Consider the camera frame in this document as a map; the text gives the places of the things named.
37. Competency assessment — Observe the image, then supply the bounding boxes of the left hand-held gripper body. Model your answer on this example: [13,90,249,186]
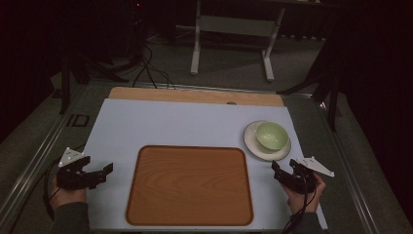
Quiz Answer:
[56,146,99,191]

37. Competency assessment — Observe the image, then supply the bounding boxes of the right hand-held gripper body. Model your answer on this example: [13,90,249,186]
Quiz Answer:
[285,156,336,195]

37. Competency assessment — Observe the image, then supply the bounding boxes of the person's left hand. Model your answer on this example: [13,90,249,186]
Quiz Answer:
[48,176,88,212]

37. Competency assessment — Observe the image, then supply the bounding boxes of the person's right hand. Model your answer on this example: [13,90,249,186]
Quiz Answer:
[282,174,327,216]

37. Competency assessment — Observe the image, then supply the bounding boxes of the green bowl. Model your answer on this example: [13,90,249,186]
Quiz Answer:
[255,121,290,152]

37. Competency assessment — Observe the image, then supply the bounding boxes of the white plate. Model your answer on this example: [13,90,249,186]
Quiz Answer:
[243,120,292,163]

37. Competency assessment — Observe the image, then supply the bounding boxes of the black floor socket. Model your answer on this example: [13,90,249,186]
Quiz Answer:
[65,113,91,128]

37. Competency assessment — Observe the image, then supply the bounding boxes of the black metal stand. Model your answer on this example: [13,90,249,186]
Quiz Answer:
[57,48,131,115]
[276,30,344,133]

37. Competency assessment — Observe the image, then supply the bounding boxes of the wooden tray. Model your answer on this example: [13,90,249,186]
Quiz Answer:
[125,144,254,227]

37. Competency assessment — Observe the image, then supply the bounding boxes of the pale blue table mat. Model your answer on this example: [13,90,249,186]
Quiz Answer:
[82,97,328,232]

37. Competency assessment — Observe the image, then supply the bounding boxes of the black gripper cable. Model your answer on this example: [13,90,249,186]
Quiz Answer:
[42,142,88,222]
[281,169,319,234]

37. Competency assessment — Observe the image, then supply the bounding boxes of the metal floor rail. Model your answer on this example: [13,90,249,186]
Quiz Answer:
[311,94,381,234]
[0,85,91,228]

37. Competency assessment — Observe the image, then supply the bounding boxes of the black floor cables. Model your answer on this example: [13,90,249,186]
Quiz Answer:
[131,41,177,91]

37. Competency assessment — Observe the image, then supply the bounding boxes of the white metal table frame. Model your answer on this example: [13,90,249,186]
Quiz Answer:
[190,0,287,83]

